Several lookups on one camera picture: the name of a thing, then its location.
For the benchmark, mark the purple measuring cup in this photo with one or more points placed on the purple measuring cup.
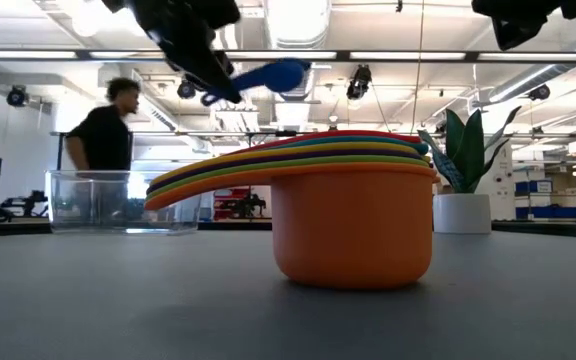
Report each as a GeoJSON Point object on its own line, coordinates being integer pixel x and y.
{"type": "Point", "coordinates": [343, 154]}

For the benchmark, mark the person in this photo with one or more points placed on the person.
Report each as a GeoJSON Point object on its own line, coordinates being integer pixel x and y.
{"type": "Point", "coordinates": [103, 140]}

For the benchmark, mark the blue storage bins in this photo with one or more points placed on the blue storage bins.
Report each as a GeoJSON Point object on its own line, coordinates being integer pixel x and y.
{"type": "Point", "coordinates": [543, 205]}

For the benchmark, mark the orange measuring cup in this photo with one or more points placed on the orange measuring cup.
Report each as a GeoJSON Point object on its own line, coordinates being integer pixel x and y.
{"type": "Point", "coordinates": [353, 230]}

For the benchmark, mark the blue measuring cup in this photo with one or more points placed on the blue measuring cup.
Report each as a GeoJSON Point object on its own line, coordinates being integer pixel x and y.
{"type": "Point", "coordinates": [278, 75]}

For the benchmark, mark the red storage bin rack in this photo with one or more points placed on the red storage bin rack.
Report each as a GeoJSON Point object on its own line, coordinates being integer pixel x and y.
{"type": "Point", "coordinates": [240, 202]}

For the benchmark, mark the yellow measuring cup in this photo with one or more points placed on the yellow measuring cup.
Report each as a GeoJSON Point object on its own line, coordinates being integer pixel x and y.
{"type": "Point", "coordinates": [343, 147]}

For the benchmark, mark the green plant in white pot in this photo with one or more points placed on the green plant in white pot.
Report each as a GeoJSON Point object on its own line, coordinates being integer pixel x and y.
{"type": "Point", "coordinates": [460, 212]}

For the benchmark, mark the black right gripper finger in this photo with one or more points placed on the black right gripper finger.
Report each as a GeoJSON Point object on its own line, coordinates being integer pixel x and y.
{"type": "Point", "coordinates": [515, 32]}

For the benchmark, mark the red measuring cup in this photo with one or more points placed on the red measuring cup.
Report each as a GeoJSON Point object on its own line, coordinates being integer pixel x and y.
{"type": "Point", "coordinates": [343, 133]}

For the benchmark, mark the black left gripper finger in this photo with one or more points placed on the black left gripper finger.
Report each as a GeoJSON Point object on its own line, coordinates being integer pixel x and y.
{"type": "Point", "coordinates": [188, 55]}
{"type": "Point", "coordinates": [224, 62]}

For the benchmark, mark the teal measuring cup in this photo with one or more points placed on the teal measuring cup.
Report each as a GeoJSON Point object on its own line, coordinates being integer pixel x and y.
{"type": "Point", "coordinates": [368, 140]}

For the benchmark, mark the clear plastic basket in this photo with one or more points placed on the clear plastic basket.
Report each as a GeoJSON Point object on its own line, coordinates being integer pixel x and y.
{"type": "Point", "coordinates": [93, 200]}

